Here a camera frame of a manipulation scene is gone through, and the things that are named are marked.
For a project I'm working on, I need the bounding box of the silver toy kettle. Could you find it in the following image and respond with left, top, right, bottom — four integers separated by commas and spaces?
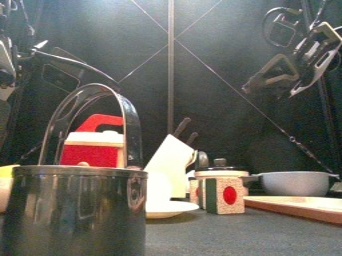
195, 150, 211, 171

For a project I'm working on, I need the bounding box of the grey bowl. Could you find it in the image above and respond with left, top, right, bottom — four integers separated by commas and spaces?
241, 170, 341, 198

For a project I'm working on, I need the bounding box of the speckled toy block red dot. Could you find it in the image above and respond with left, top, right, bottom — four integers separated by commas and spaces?
189, 177, 209, 206
205, 176, 247, 215

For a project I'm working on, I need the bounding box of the pink toy tray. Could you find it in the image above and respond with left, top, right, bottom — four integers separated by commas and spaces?
242, 195, 342, 225

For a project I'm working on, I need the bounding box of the white round plate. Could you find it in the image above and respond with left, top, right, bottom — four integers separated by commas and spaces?
144, 199, 201, 220

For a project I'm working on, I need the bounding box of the thin diagonal frame cord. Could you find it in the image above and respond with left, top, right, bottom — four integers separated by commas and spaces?
118, 0, 223, 84
130, 0, 338, 175

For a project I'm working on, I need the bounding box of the vertical frame pole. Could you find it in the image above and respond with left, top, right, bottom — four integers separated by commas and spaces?
167, 0, 175, 135

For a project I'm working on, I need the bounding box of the black toy knife handle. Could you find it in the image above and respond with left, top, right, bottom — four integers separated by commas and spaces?
185, 131, 201, 147
171, 116, 194, 140

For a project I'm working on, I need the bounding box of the shiny metal cup with handle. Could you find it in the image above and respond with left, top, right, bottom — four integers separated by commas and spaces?
0, 82, 150, 256

